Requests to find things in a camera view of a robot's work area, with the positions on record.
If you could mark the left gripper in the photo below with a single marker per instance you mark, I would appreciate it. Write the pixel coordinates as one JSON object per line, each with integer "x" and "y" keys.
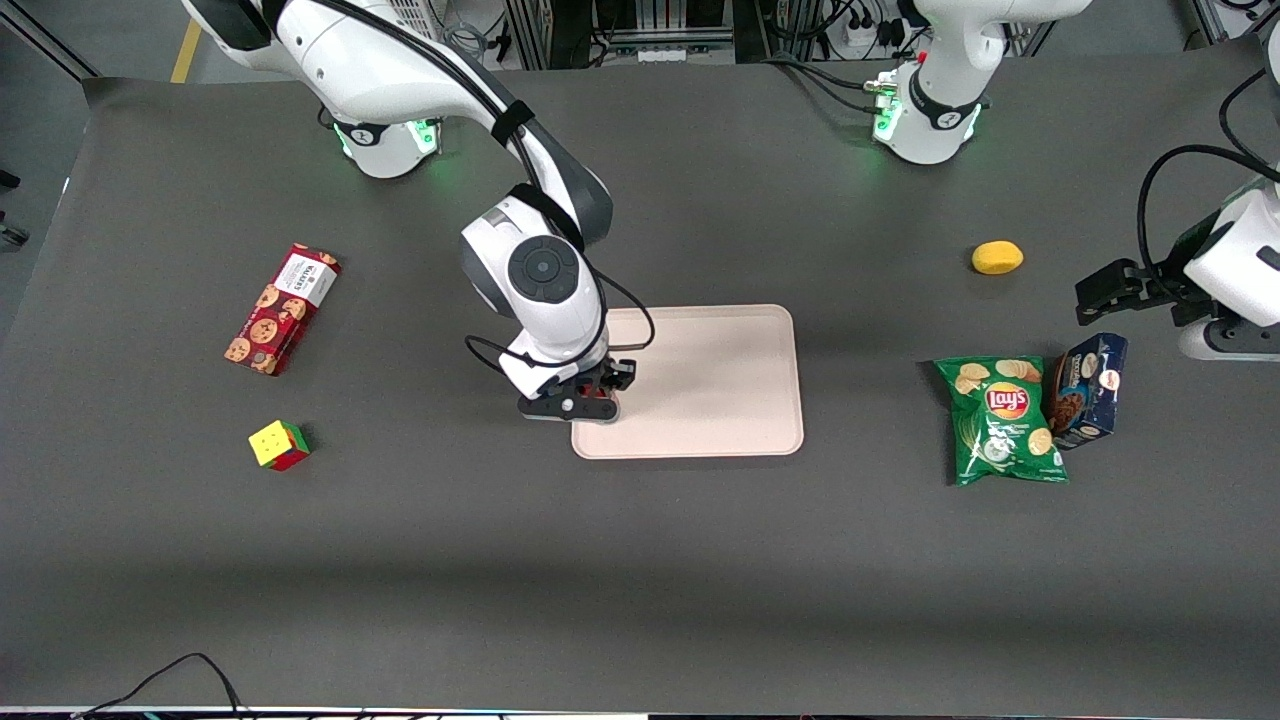
{"x": 1152, "y": 284}

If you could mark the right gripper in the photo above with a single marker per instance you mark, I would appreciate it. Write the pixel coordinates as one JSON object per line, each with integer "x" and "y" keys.
{"x": 606, "y": 375}

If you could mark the red coke bottle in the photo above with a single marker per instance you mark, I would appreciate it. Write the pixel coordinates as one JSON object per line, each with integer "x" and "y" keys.
{"x": 603, "y": 408}

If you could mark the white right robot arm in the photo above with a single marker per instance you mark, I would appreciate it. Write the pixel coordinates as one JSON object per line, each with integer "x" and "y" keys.
{"x": 400, "y": 70}

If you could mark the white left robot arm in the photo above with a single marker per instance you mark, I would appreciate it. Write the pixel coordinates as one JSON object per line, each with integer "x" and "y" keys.
{"x": 940, "y": 120}

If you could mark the beige plastic tray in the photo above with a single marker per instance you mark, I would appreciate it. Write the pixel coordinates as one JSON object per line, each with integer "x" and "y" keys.
{"x": 710, "y": 385}

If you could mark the dark blue cookie box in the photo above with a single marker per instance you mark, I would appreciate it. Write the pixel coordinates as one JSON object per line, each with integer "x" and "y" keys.
{"x": 1095, "y": 390}

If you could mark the yellow lemon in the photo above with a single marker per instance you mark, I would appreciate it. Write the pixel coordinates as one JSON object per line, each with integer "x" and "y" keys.
{"x": 997, "y": 258}

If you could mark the dark grey table mat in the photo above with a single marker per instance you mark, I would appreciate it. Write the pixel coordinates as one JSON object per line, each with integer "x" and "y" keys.
{"x": 640, "y": 580}

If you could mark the green Lays chips bag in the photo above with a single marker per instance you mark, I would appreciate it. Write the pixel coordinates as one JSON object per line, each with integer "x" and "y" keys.
{"x": 1000, "y": 430}

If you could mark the colourful puzzle cube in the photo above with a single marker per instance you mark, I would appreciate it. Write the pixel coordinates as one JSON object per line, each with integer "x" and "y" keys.
{"x": 275, "y": 443}

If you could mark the red cookie box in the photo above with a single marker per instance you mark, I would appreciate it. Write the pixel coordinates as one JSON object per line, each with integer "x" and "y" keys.
{"x": 275, "y": 315}

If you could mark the small white power strip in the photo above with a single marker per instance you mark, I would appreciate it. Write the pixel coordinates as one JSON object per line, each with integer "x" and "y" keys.
{"x": 663, "y": 54}

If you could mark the black equipment rack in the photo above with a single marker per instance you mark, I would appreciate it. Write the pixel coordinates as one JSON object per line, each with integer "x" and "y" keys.
{"x": 570, "y": 30}

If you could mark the white power strip with plugs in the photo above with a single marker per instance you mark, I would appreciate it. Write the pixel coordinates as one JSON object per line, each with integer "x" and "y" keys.
{"x": 860, "y": 35}

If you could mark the white perforated box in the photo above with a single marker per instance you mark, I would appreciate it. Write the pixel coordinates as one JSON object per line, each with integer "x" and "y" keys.
{"x": 422, "y": 15}

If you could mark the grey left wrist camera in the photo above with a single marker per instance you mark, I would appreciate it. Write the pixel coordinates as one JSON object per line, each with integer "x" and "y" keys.
{"x": 1230, "y": 342}

